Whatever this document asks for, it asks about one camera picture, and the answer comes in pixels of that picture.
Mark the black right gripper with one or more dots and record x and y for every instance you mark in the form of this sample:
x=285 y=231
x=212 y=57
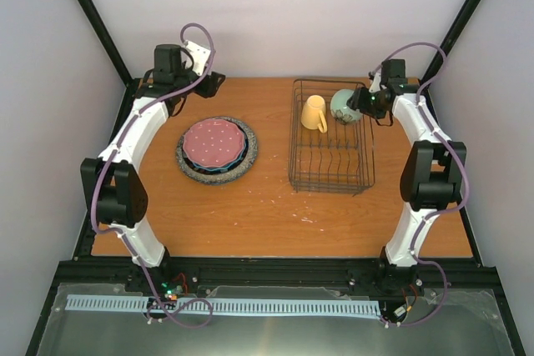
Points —
x=358 y=102

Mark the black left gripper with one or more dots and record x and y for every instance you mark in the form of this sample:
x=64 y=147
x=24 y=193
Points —
x=209 y=87

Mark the mint green ceramic bowl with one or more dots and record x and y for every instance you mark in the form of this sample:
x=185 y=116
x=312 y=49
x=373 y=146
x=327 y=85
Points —
x=339 y=109

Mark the yellow ceramic mug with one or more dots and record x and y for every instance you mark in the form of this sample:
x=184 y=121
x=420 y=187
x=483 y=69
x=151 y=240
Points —
x=313 y=115

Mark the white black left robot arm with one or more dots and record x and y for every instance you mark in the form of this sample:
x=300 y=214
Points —
x=115 y=196

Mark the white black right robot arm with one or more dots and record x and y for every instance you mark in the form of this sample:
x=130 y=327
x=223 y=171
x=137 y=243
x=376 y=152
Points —
x=434 y=174

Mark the pink polka dot plate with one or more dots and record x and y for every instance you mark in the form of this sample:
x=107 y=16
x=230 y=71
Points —
x=212 y=126

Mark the teal blue plate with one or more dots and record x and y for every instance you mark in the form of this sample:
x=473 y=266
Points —
x=238 y=162

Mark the speckled large stoneware plate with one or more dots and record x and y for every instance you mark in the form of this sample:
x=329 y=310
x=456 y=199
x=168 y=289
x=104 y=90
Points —
x=227 y=177

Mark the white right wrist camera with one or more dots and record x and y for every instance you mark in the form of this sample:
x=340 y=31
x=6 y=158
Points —
x=375 y=82

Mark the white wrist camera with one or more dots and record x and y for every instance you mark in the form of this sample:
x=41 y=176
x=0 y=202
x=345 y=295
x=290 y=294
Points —
x=375 y=82
x=197 y=57

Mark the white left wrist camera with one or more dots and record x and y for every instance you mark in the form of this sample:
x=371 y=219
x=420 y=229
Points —
x=197 y=57

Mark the dark wire dish rack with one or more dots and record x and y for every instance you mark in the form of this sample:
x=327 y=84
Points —
x=339 y=161

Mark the black frame post left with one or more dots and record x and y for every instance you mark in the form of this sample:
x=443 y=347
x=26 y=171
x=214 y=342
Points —
x=94 y=18

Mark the black frame post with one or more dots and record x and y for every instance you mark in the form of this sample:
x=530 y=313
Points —
x=458 y=25
x=94 y=18

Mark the black frame post right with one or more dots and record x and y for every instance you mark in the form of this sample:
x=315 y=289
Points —
x=458 y=25

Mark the left electronics board with wires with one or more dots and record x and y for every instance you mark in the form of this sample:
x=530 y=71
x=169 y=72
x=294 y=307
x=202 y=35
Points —
x=175 y=288

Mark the right connector with wires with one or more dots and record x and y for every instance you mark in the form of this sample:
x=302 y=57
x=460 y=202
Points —
x=410 y=294

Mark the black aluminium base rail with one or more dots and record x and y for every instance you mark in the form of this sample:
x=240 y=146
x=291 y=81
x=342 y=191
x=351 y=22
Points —
x=370 y=277

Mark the light blue slotted cable duct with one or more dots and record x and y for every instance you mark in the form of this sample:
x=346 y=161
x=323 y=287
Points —
x=234 y=307

